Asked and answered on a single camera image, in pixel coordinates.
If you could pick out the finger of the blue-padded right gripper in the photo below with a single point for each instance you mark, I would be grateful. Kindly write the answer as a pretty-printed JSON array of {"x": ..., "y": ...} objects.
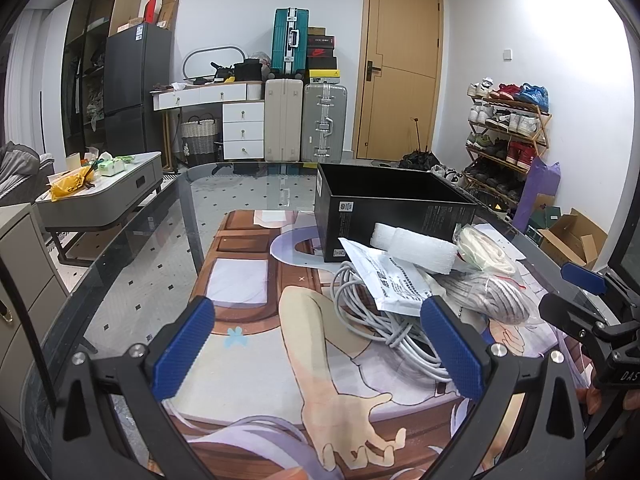
[
  {"x": 573, "y": 319},
  {"x": 583, "y": 278}
]

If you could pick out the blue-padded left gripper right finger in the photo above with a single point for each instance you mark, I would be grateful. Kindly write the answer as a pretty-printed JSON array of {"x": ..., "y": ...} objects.
[{"x": 546, "y": 441}]

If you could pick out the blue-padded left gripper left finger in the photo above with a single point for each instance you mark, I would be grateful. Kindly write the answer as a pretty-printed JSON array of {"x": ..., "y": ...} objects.
[{"x": 88, "y": 441}]

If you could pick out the striped socks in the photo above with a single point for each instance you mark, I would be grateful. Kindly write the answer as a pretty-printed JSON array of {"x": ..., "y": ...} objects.
[{"x": 497, "y": 298}]

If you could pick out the white foam block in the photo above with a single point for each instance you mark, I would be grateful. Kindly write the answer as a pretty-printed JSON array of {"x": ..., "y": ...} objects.
[{"x": 430, "y": 253}]

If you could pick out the white printed plastic pouch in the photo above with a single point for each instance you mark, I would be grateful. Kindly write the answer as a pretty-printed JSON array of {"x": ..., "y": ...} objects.
[{"x": 396, "y": 286}]

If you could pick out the person's right hand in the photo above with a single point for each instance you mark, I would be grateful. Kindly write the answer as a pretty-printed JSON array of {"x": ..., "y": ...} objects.
[{"x": 592, "y": 397}]

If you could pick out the open cardboard box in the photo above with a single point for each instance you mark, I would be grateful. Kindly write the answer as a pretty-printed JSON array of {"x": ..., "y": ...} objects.
[{"x": 573, "y": 238}]

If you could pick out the wooden shoe rack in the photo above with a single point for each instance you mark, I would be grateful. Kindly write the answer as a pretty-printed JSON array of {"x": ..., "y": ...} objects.
[{"x": 506, "y": 137}]

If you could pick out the anime printed table mat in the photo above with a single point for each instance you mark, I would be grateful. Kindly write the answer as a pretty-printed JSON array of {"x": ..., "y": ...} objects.
[{"x": 301, "y": 370}]

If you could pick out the grey side cabinet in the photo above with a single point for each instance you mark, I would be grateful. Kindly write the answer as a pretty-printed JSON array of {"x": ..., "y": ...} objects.
[{"x": 44, "y": 294}]

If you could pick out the black umbrella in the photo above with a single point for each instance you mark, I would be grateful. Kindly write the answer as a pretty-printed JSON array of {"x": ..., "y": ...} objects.
[{"x": 418, "y": 159}]

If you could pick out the black cardboard box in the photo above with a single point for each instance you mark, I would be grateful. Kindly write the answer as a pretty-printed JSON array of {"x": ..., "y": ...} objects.
[{"x": 350, "y": 200}]

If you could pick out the grey coffee table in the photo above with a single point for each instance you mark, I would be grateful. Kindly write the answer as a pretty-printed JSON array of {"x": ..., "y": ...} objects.
[{"x": 105, "y": 205}]

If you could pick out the yellow bag on table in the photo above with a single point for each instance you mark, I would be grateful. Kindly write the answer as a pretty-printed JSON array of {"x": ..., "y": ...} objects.
[{"x": 71, "y": 183}]

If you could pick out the wooden door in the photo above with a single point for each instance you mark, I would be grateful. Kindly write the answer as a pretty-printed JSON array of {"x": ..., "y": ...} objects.
[{"x": 398, "y": 78}]

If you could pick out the grey sofa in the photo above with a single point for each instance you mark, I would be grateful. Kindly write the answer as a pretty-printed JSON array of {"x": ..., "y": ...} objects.
[{"x": 24, "y": 174}]

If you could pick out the silver suitcase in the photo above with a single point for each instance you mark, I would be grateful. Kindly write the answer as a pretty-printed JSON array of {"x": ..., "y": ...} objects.
[{"x": 323, "y": 124}]

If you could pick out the wicker basket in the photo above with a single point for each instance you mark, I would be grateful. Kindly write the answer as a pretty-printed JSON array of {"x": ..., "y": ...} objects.
[{"x": 199, "y": 136}]

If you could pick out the stack of shoe boxes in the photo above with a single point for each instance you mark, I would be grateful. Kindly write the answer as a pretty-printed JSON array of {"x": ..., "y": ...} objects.
[{"x": 321, "y": 60}]

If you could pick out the beige suitcase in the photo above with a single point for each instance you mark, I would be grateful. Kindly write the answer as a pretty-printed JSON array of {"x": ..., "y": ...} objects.
[{"x": 283, "y": 119}]

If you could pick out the white drawer desk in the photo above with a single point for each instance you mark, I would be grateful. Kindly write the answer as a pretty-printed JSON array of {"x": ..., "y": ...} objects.
[{"x": 242, "y": 113}]

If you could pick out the black refrigerator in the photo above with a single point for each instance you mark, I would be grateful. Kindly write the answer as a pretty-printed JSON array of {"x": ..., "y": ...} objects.
[{"x": 137, "y": 61}]

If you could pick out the teal suitcase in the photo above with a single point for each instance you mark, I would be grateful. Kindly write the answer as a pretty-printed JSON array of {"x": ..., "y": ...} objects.
[{"x": 289, "y": 43}]

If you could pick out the oval mirror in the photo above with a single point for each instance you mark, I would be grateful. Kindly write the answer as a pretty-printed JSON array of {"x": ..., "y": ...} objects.
[{"x": 212, "y": 64}]

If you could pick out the dark glass cabinet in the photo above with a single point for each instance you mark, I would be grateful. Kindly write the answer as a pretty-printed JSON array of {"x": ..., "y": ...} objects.
[{"x": 90, "y": 24}]

